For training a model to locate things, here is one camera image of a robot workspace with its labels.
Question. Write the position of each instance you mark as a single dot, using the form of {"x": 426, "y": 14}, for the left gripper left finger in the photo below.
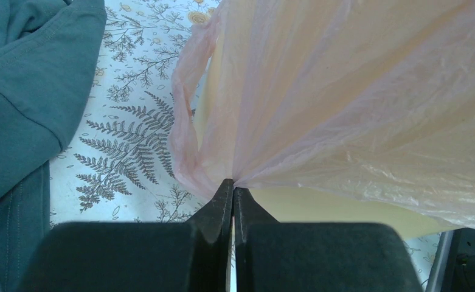
{"x": 189, "y": 256}

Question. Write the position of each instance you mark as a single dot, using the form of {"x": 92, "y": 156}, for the grey crumpled shirt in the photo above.
{"x": 48, "y": 56}

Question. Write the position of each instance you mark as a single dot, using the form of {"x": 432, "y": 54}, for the pink plastic trash bag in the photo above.
{"x": 371, "y": 100}

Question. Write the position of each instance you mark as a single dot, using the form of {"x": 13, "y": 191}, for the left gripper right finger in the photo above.
{"x": 275, "y": 256}

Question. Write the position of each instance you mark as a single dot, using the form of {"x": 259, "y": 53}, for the yellow round trash bin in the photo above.
{"x": 302, "y": 204}

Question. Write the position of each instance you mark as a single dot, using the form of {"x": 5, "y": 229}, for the floral patterned table mat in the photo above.
{"x": 118, "y": 166}

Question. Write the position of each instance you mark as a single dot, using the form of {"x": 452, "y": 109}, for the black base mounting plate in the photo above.
{"x": 454, "y": 265}

